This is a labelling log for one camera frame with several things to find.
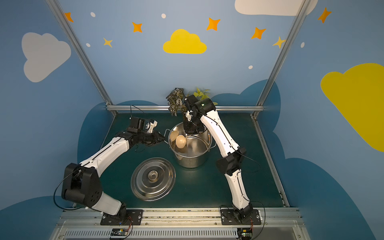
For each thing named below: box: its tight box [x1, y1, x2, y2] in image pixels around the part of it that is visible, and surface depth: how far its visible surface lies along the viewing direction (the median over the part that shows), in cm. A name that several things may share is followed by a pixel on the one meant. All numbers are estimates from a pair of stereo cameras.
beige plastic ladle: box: [175, 134, 188, 149], surface depth 103 cm
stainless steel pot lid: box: [131, 157, 176, 202], surface depth 88 cm
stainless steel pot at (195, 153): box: [163, 122, 217, 168], surface depth 95 cm
